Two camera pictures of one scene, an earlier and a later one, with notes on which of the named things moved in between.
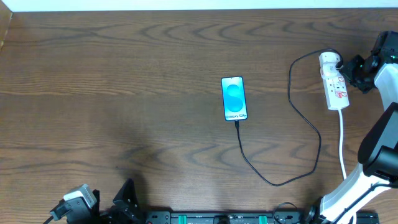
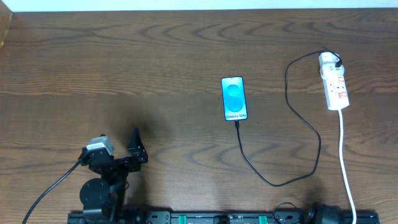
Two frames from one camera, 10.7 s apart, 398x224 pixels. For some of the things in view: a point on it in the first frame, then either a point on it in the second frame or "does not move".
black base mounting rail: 252,217 does not move
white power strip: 336,93 does not move
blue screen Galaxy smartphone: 234,98 does not move
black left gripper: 118,208 -> 123,162
